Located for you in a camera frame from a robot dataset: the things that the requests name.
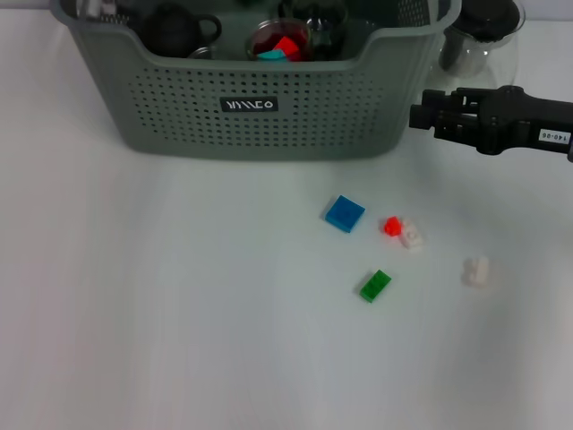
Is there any grey perforated storage bin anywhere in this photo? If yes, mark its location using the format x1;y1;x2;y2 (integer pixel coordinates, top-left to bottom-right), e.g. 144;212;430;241
47;0;462;162

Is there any green building block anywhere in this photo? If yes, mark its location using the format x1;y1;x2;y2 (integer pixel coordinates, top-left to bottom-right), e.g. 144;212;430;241
359;269;393;305

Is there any dark clay teapot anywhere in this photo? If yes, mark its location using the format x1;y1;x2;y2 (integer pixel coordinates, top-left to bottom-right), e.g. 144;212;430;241
136;4;224;58

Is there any dark red long brick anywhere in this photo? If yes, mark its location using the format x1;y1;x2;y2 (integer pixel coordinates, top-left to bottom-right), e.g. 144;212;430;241
252;26;311;62

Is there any glass teacup with black base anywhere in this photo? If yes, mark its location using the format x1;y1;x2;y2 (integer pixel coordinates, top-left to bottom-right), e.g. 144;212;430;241
245;16;315;63
187;44;220;61
306;0;349;59

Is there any blue square building block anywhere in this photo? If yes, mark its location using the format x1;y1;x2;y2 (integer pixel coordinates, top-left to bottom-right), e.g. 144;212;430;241
324;194;366;234

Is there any glass carafe with black lid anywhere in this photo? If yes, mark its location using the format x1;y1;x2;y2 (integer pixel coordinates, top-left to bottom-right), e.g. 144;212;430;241
424;0;527;93

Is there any white building block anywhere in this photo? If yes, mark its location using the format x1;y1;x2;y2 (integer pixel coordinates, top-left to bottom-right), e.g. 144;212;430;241
399;218;425;252
460;255;492;288

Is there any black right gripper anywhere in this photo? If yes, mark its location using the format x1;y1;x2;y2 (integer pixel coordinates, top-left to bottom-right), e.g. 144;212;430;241
407;84;573;157

